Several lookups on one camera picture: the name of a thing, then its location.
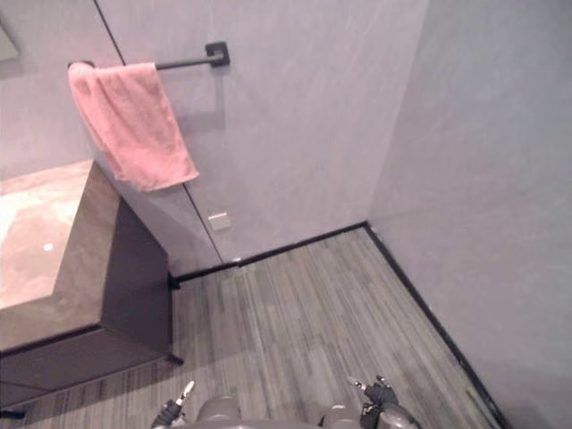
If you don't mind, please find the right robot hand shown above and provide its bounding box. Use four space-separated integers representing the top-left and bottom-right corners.
347 374 400 416

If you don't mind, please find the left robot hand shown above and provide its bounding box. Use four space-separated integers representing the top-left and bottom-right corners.
151 380 197 429

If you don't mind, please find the black baseboard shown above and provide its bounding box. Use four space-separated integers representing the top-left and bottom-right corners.
168 222 513 429

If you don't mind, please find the dark vanity cabinet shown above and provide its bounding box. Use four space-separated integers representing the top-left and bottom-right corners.
0 159 185 415

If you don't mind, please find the pink towel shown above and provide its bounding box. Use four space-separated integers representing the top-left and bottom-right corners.
67 61 200 193

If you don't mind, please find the black towel bar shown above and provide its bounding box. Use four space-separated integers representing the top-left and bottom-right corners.
67 41 232 72

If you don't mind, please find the white wall socket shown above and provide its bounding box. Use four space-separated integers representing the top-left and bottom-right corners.
207 211 232 232

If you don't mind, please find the wall mirror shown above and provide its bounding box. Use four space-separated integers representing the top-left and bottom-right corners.
0 7 21 63

